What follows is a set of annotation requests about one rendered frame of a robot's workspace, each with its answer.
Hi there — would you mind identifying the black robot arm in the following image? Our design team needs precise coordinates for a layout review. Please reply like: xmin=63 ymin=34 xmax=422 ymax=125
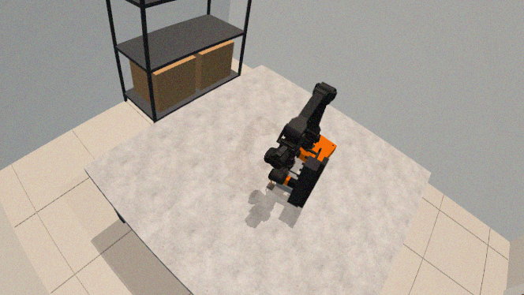
xmin=264 ymin=82 xmax=338 ymax=170

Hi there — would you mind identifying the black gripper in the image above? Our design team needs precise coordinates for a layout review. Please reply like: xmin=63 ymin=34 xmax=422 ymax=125
xmin=268 ymin=149 xmax=301 ymax=185

